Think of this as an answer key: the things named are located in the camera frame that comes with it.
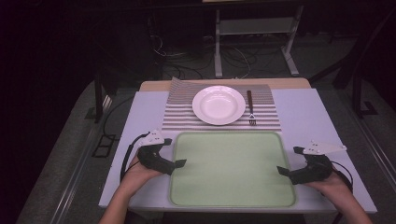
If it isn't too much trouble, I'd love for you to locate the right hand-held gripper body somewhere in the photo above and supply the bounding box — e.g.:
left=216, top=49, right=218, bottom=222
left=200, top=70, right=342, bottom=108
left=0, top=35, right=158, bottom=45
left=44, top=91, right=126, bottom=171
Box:
left=289, top=140, right=347, bottom=186

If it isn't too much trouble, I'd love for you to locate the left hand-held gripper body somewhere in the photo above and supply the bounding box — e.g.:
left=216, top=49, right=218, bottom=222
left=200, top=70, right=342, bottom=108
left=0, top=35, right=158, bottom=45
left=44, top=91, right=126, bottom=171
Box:
left=137, top=130, right=176, bottom=176

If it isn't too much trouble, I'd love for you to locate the person's left hand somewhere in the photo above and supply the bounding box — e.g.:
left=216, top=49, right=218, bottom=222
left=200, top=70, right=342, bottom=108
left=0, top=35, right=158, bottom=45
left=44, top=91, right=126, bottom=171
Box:
left=118, top=154, right=163, bottom=198

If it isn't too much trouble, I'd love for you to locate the person's right hand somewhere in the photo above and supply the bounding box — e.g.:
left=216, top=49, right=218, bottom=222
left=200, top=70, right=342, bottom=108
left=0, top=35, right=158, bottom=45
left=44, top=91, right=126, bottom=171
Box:
left=306, top=169, right=355, bottom=205

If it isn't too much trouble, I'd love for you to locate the striped placemat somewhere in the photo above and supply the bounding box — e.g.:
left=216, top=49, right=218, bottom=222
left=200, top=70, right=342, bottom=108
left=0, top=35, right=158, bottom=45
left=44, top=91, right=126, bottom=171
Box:
left=162, top=77, right=282, bottom=133

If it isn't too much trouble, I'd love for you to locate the green tray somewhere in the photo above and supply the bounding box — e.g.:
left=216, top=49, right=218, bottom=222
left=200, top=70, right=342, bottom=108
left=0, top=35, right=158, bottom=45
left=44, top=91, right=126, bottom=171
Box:
left=168, top=131, right=297, bottom=208

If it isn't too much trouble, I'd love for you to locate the white plate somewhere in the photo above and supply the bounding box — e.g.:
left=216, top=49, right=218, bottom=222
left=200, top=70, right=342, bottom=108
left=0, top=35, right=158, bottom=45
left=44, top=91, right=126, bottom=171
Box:
left=191, top=85, right=247, bottom=126

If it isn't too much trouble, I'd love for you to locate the dark metal stand leg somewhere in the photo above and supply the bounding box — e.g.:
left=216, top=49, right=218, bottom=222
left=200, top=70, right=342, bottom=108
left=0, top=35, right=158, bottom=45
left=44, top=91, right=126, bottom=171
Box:
left=92, top=69, right=120, bottom=124

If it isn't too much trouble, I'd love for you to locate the dark stand with foot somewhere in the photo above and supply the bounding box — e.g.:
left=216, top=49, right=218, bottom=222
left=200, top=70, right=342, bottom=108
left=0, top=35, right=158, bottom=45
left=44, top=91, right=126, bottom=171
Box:
left=309, top=8, right=396, bottom=119

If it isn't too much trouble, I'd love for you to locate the grey metal stand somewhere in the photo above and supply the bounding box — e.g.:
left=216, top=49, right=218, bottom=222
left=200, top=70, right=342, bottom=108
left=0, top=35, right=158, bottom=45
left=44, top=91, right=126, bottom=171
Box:
left=214, top=4, right=304, bottom=78

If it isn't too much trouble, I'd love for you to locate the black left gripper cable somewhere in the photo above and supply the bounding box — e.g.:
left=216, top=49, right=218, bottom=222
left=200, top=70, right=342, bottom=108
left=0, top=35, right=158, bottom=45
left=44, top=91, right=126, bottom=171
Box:
left=120, top=132, right=151, bottom=182

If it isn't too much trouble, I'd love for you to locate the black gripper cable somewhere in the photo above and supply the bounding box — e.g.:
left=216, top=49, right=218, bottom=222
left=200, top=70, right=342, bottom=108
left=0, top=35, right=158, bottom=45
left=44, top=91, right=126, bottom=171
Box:
left=120, top=132, right=151, bottom=182
left=330, top=160, right=355, bottom=193

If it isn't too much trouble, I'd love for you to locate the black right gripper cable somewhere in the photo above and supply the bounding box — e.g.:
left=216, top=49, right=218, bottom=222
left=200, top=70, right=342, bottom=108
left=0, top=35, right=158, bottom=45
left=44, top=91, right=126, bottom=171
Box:
left=330, top=160, right=355, bottom=193

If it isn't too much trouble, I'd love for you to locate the black floor frame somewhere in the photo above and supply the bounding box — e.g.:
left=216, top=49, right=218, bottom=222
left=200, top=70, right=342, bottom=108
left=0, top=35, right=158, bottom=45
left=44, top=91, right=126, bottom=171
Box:
left=92, top=133, right=118, bottom=159

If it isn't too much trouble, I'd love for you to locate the fork with brown handle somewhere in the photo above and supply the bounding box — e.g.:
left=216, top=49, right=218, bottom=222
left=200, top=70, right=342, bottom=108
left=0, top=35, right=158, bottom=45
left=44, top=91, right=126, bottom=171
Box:
left=247, top=90, right=258, bottom=127

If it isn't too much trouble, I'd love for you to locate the bundle of floor cables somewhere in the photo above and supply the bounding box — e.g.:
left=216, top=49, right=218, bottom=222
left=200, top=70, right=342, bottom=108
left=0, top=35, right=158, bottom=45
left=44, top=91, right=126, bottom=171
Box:
left=148, top=32, right=254, bottom=80

